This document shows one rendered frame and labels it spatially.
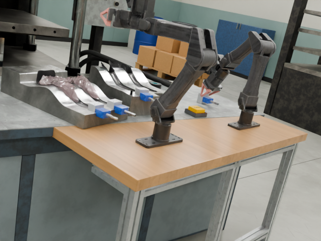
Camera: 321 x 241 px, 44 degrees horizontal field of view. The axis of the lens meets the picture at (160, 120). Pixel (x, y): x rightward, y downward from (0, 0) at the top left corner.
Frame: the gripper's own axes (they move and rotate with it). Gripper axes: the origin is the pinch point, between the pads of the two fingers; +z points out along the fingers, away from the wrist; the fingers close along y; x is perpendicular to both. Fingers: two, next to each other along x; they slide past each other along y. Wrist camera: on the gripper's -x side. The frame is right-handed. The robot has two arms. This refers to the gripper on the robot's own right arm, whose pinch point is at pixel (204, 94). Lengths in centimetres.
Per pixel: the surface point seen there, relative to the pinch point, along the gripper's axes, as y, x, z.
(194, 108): 25.9, 14.4, -7.2
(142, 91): 56, 5, -11
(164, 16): -570, -556, 320
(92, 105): 85, 12, -11
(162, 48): -322, -301, 218
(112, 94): 60, -4, 1
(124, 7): 7, -81, 5
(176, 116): 36.2, 15.7, -3.7
